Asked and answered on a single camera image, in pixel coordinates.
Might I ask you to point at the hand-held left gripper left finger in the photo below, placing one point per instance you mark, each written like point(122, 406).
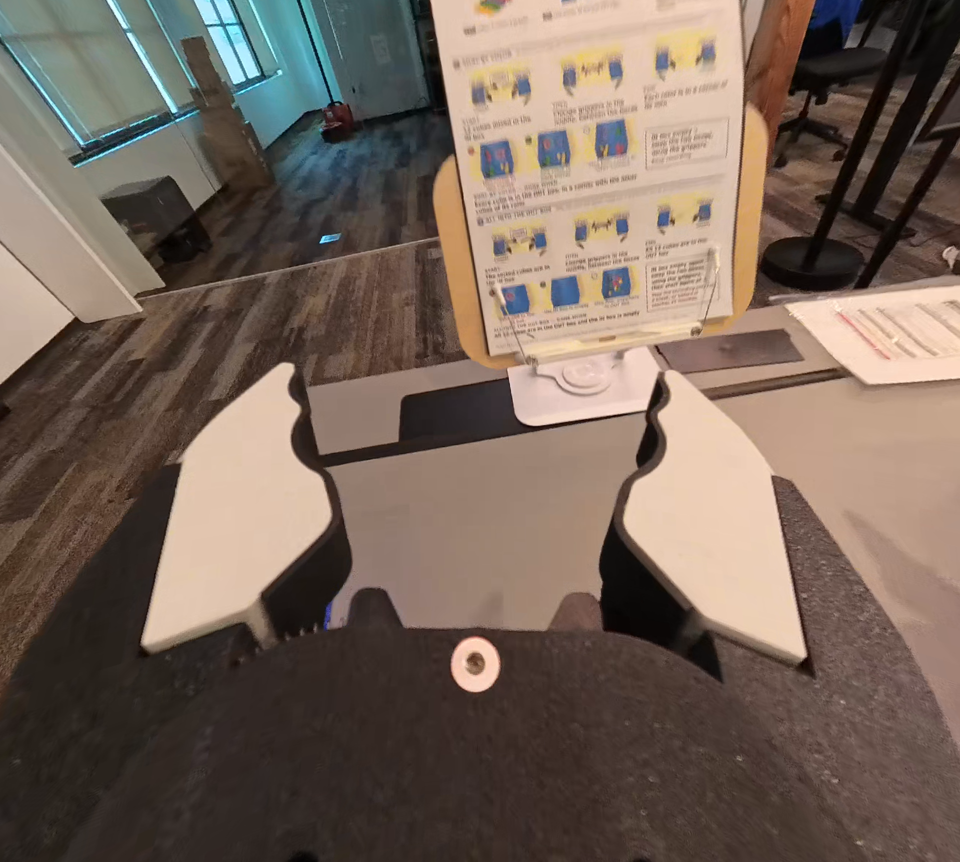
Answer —
point(240, 502)

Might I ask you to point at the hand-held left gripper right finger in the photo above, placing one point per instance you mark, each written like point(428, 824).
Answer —
point(705, 525)

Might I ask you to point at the clear plastic bag with papers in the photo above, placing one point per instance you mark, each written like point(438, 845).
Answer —
point(885, 330)

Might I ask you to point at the black stanchion base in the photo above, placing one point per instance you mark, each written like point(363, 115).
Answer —
point(814, 262)

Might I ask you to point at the black box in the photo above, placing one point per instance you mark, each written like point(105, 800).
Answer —
point(157, 214)

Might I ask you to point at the brown cardboard box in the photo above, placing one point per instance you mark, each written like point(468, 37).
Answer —
point(229, 127)

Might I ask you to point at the red container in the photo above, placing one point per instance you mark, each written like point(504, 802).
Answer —
point(337, 120)

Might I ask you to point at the printed instruction sheet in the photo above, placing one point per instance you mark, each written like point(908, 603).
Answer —
point(585, 127)

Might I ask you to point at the black office chair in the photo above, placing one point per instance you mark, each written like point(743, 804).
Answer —
point(832, 82)

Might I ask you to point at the black stanchion pole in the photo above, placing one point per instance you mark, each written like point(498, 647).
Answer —
point(877, 90)

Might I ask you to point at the large window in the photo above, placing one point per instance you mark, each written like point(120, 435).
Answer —
point(112, 15)

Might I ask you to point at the brown wooden furniture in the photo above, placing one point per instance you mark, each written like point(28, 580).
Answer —
point(795, 0)

